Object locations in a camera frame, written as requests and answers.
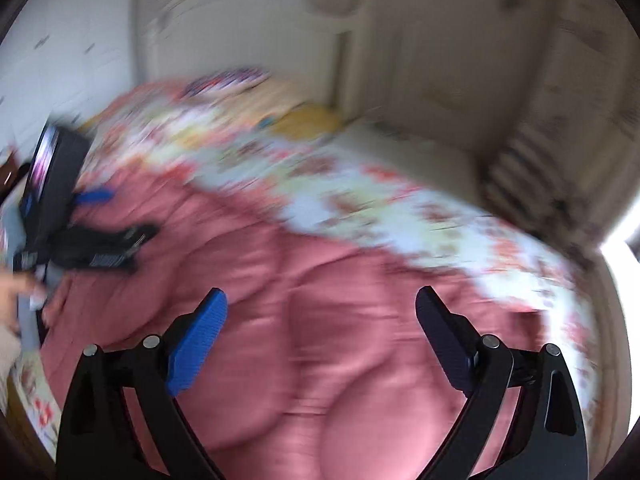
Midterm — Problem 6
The white wardrobe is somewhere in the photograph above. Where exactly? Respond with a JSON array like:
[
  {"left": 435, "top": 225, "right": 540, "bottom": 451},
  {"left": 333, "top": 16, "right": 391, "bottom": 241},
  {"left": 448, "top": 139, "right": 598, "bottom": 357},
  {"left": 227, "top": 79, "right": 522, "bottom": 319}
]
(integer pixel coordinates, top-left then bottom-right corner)
[{"left": 0, "top": 0, "right": 146, "bottom": 156}]

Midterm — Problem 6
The yellow pillow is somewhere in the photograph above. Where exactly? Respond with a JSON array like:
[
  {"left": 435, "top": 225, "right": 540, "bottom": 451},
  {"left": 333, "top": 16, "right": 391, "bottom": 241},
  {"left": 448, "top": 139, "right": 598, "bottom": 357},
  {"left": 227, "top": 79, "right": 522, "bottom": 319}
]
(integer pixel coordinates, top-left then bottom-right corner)
[{"left": 270, "top": 104, "right": 347, "bottom": 143}]

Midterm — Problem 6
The person's left hand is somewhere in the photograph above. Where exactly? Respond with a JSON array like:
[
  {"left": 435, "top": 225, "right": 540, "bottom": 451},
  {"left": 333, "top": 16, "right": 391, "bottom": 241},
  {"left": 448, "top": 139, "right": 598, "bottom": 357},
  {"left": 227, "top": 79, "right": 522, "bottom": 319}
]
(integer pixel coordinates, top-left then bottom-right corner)
[{"left": 0, "top": 274, "right": 50, "bottom": 328}]

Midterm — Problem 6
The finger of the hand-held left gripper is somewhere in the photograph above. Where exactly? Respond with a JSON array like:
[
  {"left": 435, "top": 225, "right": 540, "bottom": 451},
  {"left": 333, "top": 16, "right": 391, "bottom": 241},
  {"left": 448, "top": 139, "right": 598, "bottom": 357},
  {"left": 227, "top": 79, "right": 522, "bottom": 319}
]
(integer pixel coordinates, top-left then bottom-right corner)
[
  {"left": 50, "top": 224, "right": 160, "bottom": 275},
  {"left": 71, "top": 187, "right": 117, "bottom": 209}
]

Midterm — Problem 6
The purple patterned pillow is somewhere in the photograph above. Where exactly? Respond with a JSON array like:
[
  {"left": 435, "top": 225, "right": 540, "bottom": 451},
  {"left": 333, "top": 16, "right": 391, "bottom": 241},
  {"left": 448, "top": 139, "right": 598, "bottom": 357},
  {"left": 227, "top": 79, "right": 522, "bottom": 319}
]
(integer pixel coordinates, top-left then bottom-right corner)
[{"left": 184, "top": 66, "right": 273, "bottom": 100}]

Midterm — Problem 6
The floral bedspread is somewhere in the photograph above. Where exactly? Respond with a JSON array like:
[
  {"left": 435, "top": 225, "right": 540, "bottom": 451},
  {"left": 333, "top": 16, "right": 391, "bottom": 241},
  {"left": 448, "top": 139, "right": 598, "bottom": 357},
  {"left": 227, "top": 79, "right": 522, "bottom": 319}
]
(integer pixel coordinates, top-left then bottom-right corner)
[{"left": 7, "top": 77, "right": 608, "bottom": 461}]

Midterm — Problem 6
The white bed headboard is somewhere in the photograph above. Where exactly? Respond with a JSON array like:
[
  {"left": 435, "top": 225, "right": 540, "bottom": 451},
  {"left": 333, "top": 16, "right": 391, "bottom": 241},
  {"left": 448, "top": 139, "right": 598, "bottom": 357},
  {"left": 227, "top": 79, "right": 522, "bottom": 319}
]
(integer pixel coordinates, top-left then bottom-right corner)
[{"left": 145, "top": 0, "right": 376, "bottom": 116}]

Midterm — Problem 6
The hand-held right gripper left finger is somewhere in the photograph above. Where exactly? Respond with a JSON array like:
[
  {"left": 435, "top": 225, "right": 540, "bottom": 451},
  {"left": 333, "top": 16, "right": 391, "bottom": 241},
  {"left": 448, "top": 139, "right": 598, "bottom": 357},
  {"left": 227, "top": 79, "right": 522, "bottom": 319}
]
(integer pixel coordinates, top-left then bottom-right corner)
[{"left": 56, "top": 287, "right": 229, "bottom": 480}]

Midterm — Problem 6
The white nightstand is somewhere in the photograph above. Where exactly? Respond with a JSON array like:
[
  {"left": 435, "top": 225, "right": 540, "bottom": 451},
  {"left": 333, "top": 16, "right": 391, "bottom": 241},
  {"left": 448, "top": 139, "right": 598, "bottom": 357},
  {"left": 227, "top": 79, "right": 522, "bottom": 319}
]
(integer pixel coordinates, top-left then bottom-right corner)
[{"left": 340, "top": 119, "right": 478, "bottom": 201}]

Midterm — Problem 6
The printed cream curtain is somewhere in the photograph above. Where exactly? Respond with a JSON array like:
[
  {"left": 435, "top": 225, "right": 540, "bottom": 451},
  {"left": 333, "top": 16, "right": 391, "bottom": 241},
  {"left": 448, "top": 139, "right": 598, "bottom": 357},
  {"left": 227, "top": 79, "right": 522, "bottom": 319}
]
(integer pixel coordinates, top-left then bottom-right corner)
[{"left": 477, "top": 0, "right": 640, "bottom": 256}]

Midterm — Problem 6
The pink quilted jacket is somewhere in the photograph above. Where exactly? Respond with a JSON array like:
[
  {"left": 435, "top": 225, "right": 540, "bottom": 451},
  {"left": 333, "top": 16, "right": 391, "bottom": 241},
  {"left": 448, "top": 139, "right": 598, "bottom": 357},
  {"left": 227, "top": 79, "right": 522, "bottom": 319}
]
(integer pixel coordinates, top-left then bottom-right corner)
[{"left": 39, "top": 162, "right": 551, "bottom": 480}]

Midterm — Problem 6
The cream pillow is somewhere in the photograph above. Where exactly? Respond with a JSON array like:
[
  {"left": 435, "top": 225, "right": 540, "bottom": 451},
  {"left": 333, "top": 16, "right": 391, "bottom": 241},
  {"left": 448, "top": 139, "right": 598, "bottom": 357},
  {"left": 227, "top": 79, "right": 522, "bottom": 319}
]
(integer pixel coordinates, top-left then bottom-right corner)
[{"left": 235, "top": 77, "right": 321, "bottom": 116}]

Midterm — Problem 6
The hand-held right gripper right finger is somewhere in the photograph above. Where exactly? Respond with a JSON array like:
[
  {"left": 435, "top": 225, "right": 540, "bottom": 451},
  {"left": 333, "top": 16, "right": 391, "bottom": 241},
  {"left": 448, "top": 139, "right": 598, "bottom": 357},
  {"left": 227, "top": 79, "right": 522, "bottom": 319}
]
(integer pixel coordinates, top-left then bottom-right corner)
[{"left": 415, "top": 286, "right": 589, "bottom": 480}]

